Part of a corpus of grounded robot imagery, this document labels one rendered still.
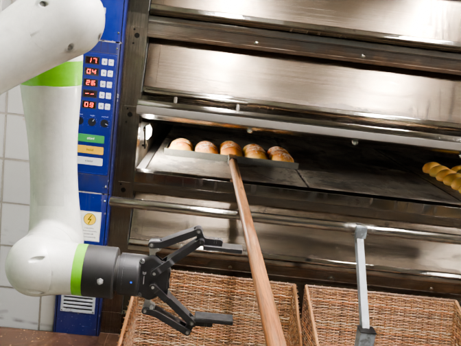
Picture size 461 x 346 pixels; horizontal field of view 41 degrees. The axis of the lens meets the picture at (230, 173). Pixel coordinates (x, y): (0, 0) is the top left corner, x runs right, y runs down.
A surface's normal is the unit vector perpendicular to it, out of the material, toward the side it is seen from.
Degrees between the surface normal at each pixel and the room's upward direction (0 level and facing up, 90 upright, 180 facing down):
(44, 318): 90
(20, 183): 90
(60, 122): 95
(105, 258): 41
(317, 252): 70
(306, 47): 90
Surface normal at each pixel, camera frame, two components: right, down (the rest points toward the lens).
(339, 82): 0.06, -0.15
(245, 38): 0.02, 0.19
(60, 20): 0.27, 0.20
